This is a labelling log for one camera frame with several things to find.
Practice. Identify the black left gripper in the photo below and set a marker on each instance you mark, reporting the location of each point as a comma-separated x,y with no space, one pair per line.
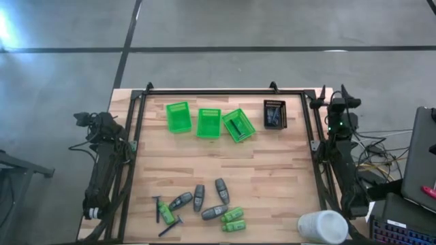
104,124

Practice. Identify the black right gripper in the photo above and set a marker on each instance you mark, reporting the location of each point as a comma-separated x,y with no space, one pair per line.
342,120

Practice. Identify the grey deodorant bottle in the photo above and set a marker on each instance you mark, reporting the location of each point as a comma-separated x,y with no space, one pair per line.
180,201
199,198
222,191
214,212

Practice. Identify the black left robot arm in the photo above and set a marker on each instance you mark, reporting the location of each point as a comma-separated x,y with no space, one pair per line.
102,170

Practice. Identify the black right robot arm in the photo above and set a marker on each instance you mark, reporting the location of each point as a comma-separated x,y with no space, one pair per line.
344,163

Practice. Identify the small dark toiletry tube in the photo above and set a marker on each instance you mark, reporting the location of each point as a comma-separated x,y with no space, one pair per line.
277,115
270,117

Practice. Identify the black plastic basket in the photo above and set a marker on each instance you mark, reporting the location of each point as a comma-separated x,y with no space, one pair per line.
274,103

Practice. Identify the small black power adapter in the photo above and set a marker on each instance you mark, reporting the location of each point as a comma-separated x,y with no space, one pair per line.
374,148

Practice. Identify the black side table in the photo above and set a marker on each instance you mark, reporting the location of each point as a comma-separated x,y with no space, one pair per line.
24,165

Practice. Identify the black power brick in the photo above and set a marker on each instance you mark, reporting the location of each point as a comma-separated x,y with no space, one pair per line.
371,177

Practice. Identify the green plastic basket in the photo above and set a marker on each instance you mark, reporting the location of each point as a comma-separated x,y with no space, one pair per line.
248,127
208,124
178,119

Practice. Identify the grey laptop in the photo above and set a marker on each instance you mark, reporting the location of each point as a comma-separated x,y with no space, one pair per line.
420,160

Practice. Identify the white paper sheet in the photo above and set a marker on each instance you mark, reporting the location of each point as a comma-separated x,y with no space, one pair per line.
370,211

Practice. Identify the black equipment case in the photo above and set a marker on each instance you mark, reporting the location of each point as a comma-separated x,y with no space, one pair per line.
395,207

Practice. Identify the white cup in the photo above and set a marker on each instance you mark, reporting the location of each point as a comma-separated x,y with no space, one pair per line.
322,226

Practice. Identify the backlit black keyboard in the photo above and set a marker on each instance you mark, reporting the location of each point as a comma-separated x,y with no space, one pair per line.
398,236

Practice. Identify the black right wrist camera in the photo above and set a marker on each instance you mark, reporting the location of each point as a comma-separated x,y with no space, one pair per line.
338,105

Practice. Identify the black metal table frame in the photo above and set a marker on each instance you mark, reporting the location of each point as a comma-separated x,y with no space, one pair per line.
221,92

